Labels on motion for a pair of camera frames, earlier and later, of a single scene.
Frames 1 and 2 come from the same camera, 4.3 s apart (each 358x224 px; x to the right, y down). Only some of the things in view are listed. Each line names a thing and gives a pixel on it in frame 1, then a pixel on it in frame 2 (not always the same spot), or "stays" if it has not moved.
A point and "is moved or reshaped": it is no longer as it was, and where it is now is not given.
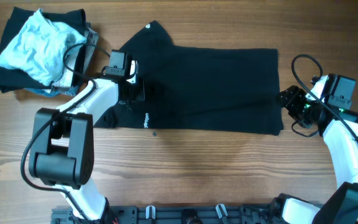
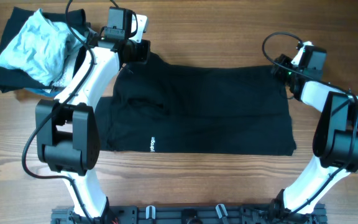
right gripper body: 299,106 → 286,69
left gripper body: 136,92 → 139,51
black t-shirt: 222,89 is moved or reshaped
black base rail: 179,214 stays
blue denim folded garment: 71,91 stays
